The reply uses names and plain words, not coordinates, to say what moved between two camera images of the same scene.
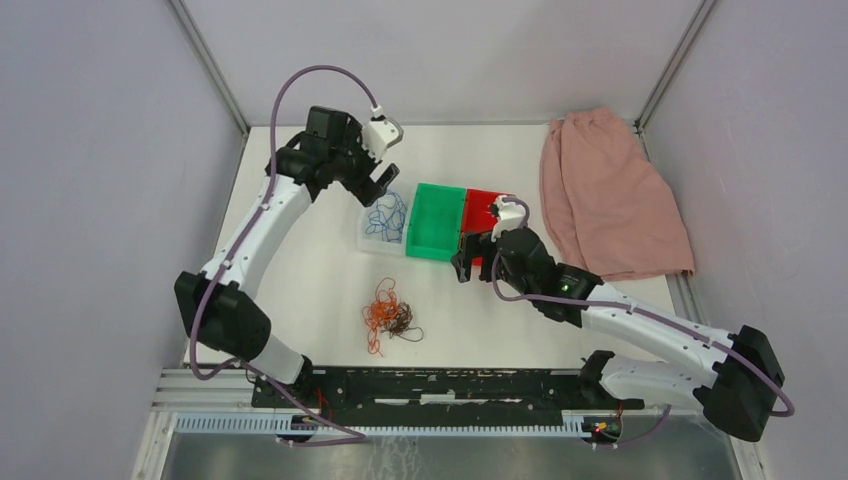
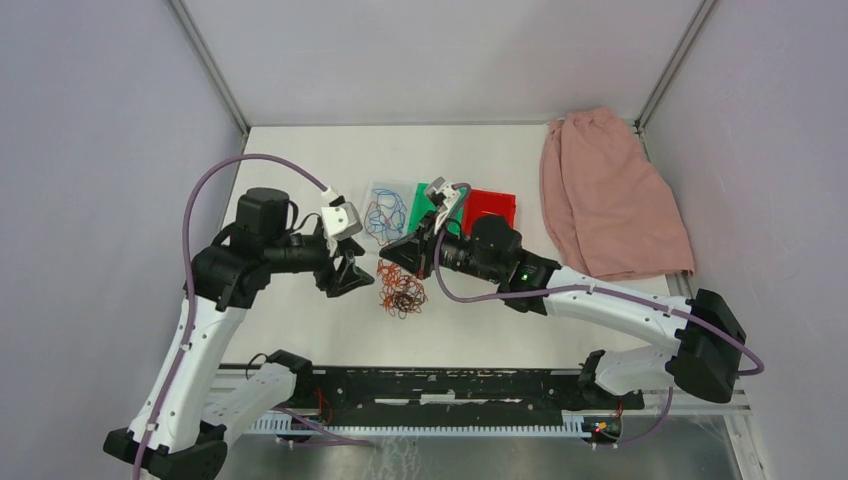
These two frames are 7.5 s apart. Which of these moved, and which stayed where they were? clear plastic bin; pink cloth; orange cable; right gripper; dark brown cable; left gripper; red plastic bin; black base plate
Moved: left gripper; right gripper; orange cable; dark brown cable
Stayed: clear plastic bin; pink cloth; red plastic bin; black base plate
